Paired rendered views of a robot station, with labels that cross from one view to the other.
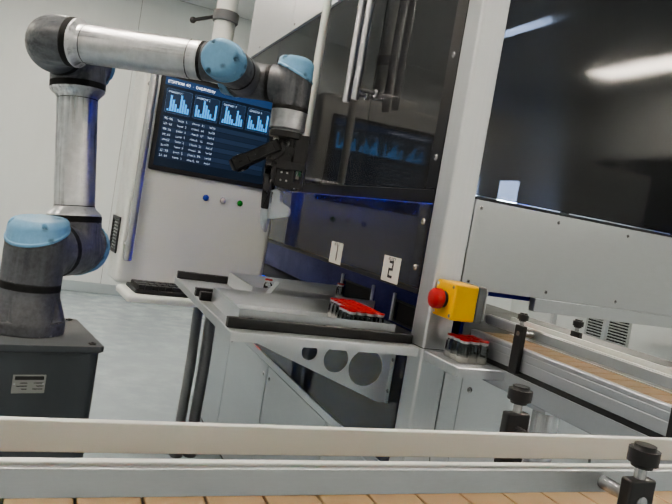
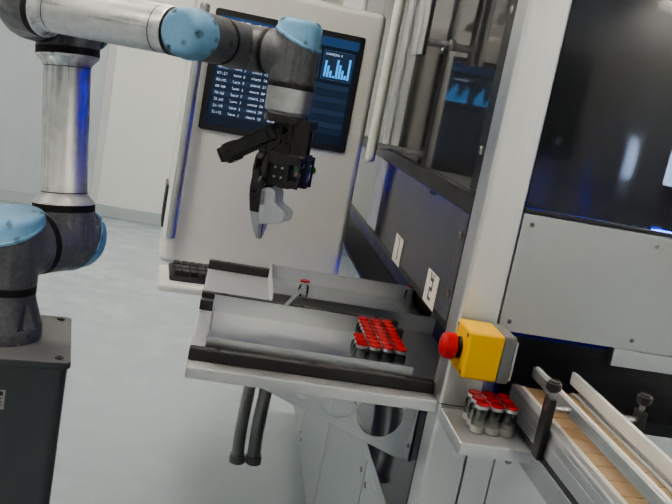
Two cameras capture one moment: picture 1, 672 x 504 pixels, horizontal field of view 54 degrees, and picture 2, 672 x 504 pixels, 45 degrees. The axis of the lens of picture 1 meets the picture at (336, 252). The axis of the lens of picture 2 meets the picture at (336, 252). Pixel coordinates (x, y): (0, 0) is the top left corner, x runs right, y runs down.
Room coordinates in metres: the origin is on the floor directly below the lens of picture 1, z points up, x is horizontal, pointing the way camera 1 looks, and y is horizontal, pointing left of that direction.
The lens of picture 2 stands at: (0.08, -0.33, 1.33)
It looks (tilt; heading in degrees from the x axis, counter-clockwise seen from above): 11 degrees down; 15
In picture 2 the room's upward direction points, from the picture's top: 11 degrees clockwise
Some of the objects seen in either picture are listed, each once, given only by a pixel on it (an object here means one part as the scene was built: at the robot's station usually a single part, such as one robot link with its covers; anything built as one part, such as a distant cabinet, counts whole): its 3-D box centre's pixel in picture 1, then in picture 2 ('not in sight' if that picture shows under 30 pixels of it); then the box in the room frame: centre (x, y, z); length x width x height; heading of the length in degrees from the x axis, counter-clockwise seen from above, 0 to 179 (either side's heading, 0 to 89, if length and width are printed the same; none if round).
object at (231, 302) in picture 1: (299, 312); (305, 337); (1.43, 0.06, 0.90); 0.34 x 0.26 x 0.04; 112
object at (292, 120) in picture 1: (288, 122); (289, 102); (1.38, 0.14, 1.30); 0.08 x 0.08 x 0.05
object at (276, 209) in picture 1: (275, 211); (269, 214); (1.36, 0.14, 1.11); 0.06 x 0.03 x 0.09; 90
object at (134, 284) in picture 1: (195, 291); (246, 278); (2.03, 0.41, 0.82); 0.40 x 0.14 x 0.02; 119
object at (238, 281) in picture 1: (298, 292); (347, 297); (1.79, 0.08, 0.90); 0.34 x 0.26 x 0.04; 113
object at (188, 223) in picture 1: (200, 172); (268, 129); (2.23, 0.50, 1.19); 0.50 x 0.19 x 0.78; 119
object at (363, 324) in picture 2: (345, 314); (366, 342); (1.47, -0.05, 0.90); 0.18 x 0.02 x 0.05; 22
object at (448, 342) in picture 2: (438, 298); (452, 346); (1.27, -0.21, 0.99); 0.04 x 0.04 x 0.04; 23
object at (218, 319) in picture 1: (292, 311); (319, 327); (1.60, 0.08, 0.87); 0.70 x 0.48 x 0.02; 23
